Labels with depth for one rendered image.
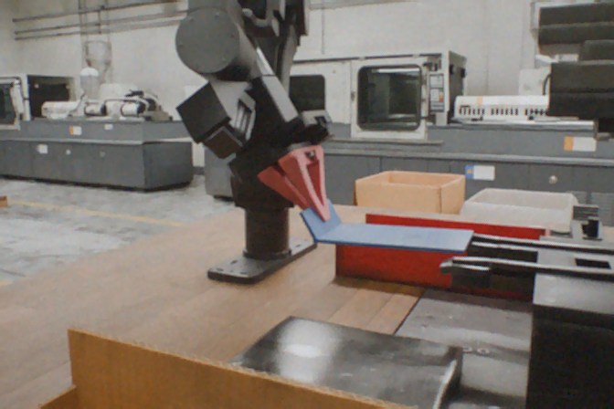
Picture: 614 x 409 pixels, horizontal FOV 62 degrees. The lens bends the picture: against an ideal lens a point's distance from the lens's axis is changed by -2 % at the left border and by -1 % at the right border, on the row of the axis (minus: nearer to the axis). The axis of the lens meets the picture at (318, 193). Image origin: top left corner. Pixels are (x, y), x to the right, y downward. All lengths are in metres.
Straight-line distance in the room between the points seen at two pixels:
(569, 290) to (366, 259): 0.31
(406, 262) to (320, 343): 0.23
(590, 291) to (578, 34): 0.18
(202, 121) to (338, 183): 5.06
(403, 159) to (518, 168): 1.09
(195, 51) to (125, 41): 9.90
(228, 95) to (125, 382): 0.24
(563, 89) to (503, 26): 6.60
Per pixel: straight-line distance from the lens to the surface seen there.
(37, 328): 0.58
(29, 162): 9.18
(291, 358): 0.41
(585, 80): 0.37
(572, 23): 0.41
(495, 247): 0.51
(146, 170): 7.22
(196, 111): 0.45
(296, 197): 0.51
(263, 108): 0.49
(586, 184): 4.94
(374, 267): 0.65
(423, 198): 2.71
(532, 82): 5.53
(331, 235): 0.50
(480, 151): 4.99
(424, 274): 0.63
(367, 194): 2.82
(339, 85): 5.46
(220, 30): 0.46
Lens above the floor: 1.11
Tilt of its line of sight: 9 degrees down
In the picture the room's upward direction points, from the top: straight up
